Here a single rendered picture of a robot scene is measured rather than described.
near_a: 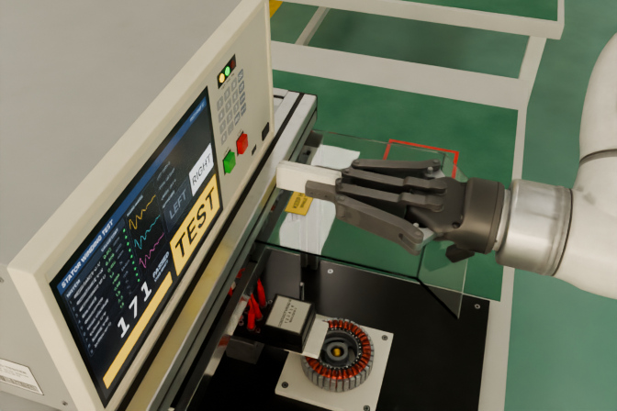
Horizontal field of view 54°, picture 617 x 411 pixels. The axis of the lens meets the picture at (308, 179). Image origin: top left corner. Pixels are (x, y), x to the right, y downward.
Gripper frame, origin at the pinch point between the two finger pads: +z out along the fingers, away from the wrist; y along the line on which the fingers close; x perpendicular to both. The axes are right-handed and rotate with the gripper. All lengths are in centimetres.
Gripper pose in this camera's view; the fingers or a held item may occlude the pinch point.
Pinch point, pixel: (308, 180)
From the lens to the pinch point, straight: 66.5
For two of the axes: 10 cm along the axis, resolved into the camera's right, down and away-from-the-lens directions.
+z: -9.5, -2.0, 2.2
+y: 3.0, -6.3, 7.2
